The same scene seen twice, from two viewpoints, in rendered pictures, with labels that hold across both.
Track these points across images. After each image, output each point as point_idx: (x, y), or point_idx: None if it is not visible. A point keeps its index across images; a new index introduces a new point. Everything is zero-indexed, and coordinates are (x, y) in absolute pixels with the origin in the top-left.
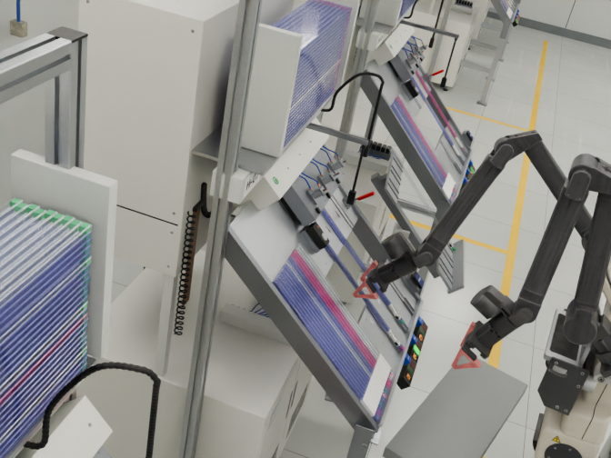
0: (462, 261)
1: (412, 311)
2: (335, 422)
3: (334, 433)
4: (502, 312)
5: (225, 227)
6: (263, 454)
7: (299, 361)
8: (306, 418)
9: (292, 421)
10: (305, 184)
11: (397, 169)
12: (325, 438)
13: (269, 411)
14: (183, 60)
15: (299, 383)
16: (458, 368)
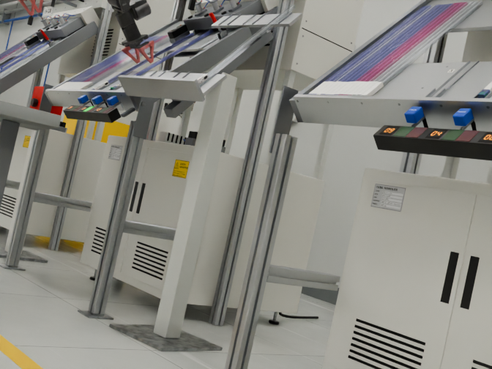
0: (156, 77)
1: None
2: (134, 318)
3: (122, 313)
4: None
5: (173, 15)
6: (103, 185)
7: (146, 149)
8: (156, 317)
9: (140, 257)
10: (211, 9)
11: (268, 20)
12: (121, 310)
13: (112, 135)
14: None
15: (148, 200)
16: (28, 12)
